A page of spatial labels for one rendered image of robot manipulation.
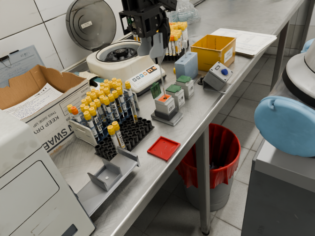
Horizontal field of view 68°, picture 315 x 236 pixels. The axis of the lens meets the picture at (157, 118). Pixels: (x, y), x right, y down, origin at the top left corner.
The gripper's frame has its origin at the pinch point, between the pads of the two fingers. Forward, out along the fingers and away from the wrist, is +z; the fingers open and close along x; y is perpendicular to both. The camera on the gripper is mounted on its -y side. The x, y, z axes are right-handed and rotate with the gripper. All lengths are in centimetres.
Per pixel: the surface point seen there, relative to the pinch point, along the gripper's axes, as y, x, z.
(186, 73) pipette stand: -18.1, -3.6, 14.7
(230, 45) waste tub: -39.5, 3.5, 11.9
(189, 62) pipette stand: -20.9, -3.8, 11.9
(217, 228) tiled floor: -15, 11, 108
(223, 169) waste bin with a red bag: -22, 10, 65
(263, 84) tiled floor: -170, -15, 108
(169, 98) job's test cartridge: -0.8, 1.1, 13.2
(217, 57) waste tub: -31.2, 2.1, 13.6
